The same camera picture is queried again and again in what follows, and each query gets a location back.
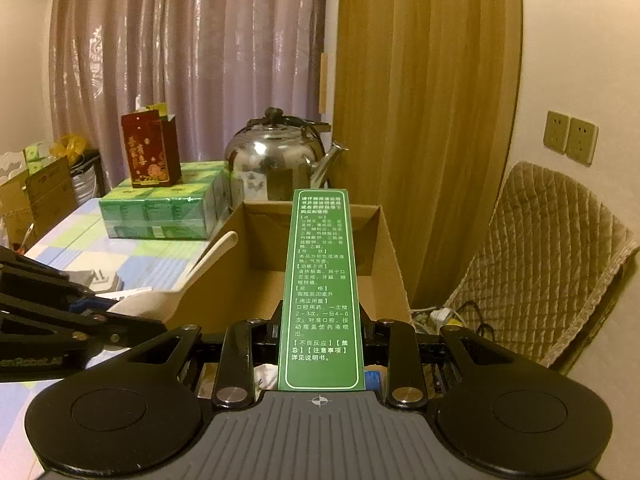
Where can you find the pale grey plug adapter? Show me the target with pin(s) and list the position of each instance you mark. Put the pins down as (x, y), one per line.
(92, 281)

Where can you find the green tissue multipack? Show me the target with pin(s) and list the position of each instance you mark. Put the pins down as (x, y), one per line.
(155, 205)

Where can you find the stainless steel kettle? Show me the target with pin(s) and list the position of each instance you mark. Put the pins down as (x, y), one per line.
(272, 160)

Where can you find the brown cardboard box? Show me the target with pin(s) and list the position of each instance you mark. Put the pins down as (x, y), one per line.
(260, 250)

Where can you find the white box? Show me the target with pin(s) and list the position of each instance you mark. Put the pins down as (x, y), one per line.
(132, 292)

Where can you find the checked blue green tablecloth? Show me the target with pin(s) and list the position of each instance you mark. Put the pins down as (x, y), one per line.
(150, 255)

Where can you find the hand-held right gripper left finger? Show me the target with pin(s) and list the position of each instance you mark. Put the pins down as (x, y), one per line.
(240, 355)

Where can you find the pale wooden strip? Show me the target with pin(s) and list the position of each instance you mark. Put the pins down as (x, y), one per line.
(325, 90)

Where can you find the green medicine box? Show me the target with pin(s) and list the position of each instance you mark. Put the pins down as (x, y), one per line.
(322, 280)

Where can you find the beige plastic rice paddle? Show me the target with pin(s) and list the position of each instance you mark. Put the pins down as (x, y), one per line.
(150, 305)

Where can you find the brown cardboard carton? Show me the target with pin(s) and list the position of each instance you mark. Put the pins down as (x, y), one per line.
(15, 215)
(50, 195)

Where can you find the mauve pleated curtain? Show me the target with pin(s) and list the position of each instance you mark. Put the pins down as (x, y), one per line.
(190, 50)

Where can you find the yellow plastic bag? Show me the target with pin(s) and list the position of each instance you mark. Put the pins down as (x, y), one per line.
(70, 146)

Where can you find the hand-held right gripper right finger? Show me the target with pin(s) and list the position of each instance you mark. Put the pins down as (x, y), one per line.
(376, 379)

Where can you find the small green tissue box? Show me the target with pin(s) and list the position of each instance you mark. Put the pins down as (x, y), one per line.
(39, 157)

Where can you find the beige wall socket plate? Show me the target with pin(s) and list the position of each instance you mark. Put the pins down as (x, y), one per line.
(582, 141)
(556, 131)

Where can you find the steel pot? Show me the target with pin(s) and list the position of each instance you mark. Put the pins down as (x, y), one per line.
(89, 175)

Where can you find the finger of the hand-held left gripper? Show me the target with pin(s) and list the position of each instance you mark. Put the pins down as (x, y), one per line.
(125, 332)
(92, 305)

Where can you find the chair with quilted beige cover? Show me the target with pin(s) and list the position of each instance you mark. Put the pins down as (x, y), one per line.
(540, 260)

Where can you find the red gold paper box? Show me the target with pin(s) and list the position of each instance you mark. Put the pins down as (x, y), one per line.
(150, 150)

